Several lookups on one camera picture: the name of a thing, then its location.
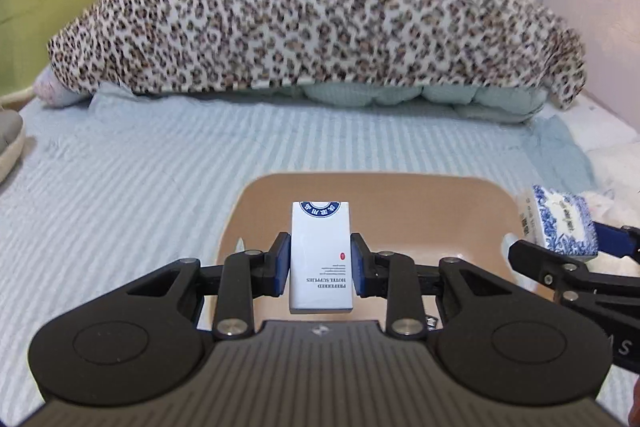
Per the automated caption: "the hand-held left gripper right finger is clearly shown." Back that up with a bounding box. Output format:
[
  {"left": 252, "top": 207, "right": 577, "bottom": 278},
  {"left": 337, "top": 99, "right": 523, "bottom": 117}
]
[{"left": 350, "top": 232, "right": 517, "bottom": 341}]

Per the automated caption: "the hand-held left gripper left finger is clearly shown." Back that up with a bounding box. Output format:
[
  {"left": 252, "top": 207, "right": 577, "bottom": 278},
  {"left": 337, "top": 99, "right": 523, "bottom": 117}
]
[{"left": 125, "top": 232, "right": 292, "bottom": 341}]

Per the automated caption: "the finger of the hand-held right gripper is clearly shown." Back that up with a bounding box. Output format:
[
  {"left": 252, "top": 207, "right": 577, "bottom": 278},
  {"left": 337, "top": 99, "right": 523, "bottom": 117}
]
[
  {"left": 592, "top": 220, "right": 640, "bottom": 265},
  {"left": 507, "top": 240, "right": 640, "bottom": 304}
]

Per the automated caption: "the small white box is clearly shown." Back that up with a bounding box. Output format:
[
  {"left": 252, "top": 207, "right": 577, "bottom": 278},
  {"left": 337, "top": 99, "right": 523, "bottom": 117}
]
[{"left": 289, "top": 201, "right": 355, "bottom": 314}]

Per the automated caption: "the blue white tissue packet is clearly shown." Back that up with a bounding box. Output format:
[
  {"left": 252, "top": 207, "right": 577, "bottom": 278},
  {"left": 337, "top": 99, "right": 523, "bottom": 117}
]
[{"left": 516, "top": 184, "right": 599, "bottom": 259}]

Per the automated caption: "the tan plastic tray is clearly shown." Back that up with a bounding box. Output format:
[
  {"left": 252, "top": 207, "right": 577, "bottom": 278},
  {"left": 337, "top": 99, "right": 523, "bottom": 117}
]
[{"left": 197, "top": 174, "right": 527, "bottom": 334}]

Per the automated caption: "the white cloth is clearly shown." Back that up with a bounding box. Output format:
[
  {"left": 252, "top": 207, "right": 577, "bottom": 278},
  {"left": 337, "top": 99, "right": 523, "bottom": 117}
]
[{"left": 570, "top": 87, "right": 640, "bottom": 268}]

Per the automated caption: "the light blue striped bed sheet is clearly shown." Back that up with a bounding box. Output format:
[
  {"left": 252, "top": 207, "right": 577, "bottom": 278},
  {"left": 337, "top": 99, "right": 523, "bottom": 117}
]
[{"left": 0, "top": 94, "right": 596, "bottom": 408}]

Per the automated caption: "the light green quilt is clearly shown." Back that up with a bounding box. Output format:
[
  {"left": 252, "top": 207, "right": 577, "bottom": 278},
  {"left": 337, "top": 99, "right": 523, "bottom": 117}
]
[{"left": 90, "top": 79, "right": 547, "bottom": 124}]

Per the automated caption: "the leopard print blanket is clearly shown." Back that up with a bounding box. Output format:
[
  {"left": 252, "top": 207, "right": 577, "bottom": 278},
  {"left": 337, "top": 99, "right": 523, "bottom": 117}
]
[{"left": 47, "top": 0, "right": 587, "bottom": 110}]

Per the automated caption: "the pink pillow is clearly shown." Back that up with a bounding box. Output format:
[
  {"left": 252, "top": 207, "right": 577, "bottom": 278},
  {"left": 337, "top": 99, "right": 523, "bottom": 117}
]
[{"left": 34, "top": 66, "right": 93, "bottom": 108}]

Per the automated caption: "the grey beige cushion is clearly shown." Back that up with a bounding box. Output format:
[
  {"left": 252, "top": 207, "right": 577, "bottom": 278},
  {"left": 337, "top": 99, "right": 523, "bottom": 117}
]
[{"left": 0, "top": 107, "right": 27, "bottom": 184}]

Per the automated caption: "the green plastic storage bin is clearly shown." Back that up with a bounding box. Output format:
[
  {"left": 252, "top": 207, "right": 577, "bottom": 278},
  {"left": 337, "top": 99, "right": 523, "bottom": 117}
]
[{"left": 0, "top": 0, "right": 109, "bottom": 104}]

